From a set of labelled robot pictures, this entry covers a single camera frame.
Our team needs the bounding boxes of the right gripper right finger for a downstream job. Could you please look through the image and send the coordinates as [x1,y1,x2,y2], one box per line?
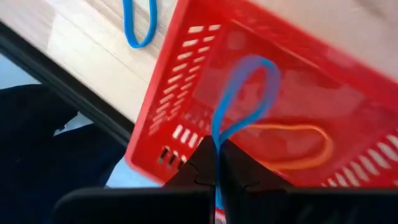
[219,138,398,224]

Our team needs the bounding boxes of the blue silicone wristband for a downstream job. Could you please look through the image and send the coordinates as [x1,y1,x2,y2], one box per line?
[211,55,282,209]
[122,0,159,50]

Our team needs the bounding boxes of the dark blue bulky object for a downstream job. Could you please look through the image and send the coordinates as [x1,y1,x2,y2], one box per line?
[0,83,127,224]

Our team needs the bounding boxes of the red plastic basket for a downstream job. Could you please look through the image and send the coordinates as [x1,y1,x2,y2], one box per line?
[124,0,398,189]

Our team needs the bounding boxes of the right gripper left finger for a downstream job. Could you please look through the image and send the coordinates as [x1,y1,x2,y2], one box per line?
[52,135,219,224]

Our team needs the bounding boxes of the orange silicone wristband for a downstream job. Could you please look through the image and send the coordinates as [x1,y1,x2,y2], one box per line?
[245,123,334,171]

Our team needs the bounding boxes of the black table edge bar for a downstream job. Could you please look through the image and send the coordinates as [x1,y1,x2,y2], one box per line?
[0,19,136,149]

